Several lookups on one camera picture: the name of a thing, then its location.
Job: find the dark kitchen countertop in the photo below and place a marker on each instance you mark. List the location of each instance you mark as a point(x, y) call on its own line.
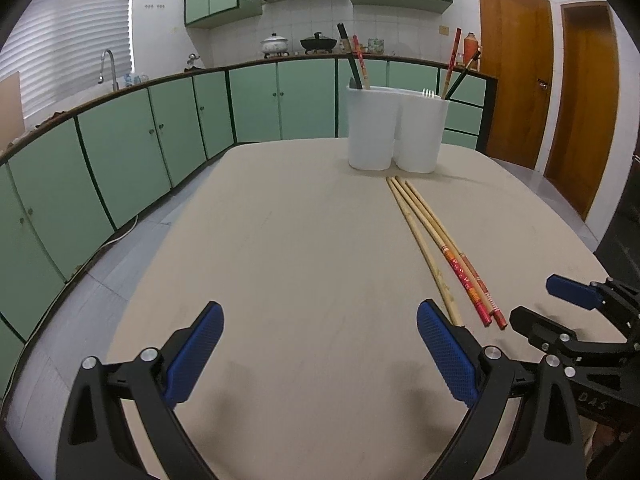
point(210, 68)

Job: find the plastic bottles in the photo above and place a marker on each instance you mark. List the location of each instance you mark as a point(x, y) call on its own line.
point(135, 79)

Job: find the white window blinds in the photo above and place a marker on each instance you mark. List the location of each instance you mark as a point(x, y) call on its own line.
point(75, 35)

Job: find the orange thermos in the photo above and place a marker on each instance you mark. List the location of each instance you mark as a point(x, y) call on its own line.
point(470, 45)

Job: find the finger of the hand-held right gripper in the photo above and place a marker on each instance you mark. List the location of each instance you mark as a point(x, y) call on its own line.
point(570, 287)
point(537, 325)

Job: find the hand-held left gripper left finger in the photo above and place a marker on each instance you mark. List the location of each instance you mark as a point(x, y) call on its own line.
point(195, 355)

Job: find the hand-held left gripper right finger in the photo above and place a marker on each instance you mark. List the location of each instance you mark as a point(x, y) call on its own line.
point(447, 355)

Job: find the gas stove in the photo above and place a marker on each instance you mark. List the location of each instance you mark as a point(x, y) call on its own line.
point(300, 53)

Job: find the black chopstick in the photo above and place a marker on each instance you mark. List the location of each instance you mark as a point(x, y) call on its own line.
point(347, 45)
point(465, 72)

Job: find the wooden door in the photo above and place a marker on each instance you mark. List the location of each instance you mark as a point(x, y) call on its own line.
point(585, 110)
point(515, 70)

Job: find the metal kitchen faucet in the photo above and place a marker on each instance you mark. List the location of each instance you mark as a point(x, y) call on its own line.
point(111, 60)

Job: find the white cooking pot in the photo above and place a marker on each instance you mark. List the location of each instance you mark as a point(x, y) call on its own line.
point(275, 44)

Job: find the green drawer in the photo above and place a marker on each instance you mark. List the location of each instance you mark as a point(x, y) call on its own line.
point(461, 141)
point(466, 119)
point(475, 91)

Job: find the white plastic utensil holder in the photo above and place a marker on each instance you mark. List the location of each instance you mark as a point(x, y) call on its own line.
point(370, 130)

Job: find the light bamboo chopstick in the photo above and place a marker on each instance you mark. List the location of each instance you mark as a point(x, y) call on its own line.
point(419, 240)

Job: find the black wok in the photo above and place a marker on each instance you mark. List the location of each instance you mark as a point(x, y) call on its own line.
point(318, 42)

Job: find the person's right hand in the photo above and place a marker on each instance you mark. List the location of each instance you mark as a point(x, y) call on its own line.
point(602, 440)

